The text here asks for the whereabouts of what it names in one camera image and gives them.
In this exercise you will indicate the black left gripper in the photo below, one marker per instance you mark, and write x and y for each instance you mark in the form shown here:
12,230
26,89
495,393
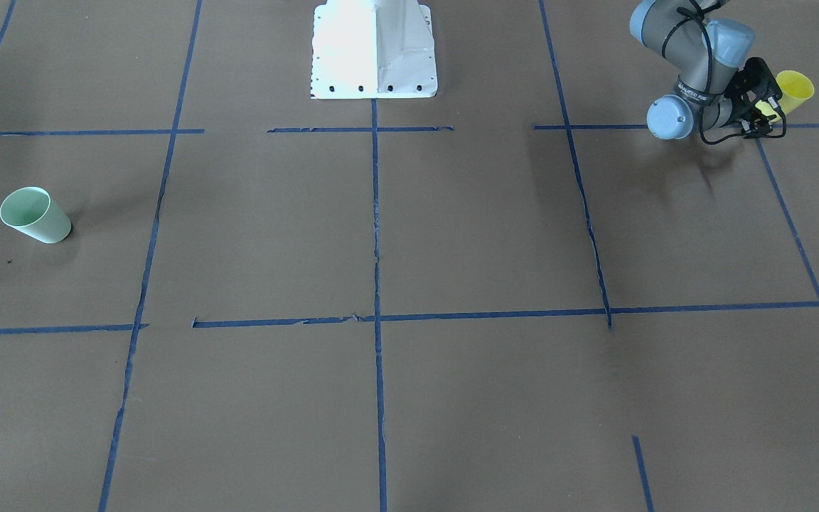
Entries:
746,99

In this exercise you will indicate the yellow cup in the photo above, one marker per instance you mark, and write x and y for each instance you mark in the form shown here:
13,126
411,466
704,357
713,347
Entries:
797,89

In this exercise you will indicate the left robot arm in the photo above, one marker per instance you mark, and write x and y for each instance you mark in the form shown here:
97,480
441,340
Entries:
721,91

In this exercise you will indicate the green cup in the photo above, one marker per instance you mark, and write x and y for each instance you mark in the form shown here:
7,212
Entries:
33,212

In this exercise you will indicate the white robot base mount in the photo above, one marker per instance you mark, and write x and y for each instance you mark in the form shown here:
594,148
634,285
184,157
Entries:
373,49

